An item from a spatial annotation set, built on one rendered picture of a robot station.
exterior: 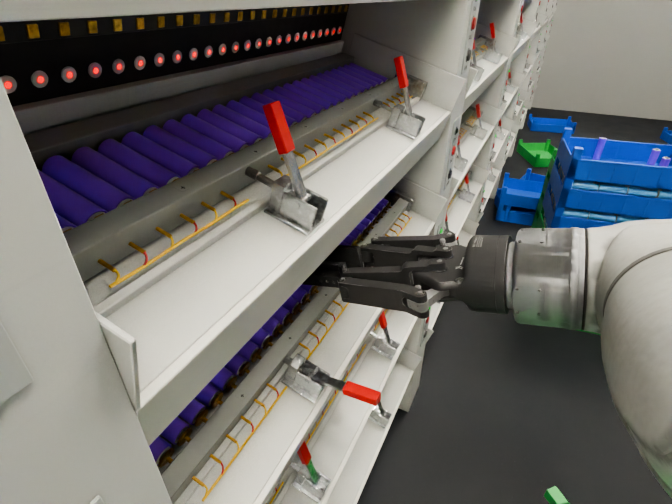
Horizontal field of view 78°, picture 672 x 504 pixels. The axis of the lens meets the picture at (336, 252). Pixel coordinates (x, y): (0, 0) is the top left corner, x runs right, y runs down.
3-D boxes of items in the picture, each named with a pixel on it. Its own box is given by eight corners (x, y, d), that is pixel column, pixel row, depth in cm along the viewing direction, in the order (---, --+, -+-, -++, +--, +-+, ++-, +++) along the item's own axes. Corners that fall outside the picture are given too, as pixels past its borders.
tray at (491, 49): (500, 73, 120) (526, 21, 112) (453, 124, 74) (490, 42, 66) (437, 47, 124) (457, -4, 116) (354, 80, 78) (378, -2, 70)
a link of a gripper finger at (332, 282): (360, 283, 45) (349, 299, 43) (320, 280, 47) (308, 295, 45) (358, 271, 44) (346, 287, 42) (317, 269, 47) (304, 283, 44)
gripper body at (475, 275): (516, 220, 41) (424, 220, 45) (505, 263, 34) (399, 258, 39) (517, 284, 44) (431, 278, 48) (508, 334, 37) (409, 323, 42)
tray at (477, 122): (487, 139, 131) (510, 96, 122) (438, 219, 85) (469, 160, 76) (429, 113, 135) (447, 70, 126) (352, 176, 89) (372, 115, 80)
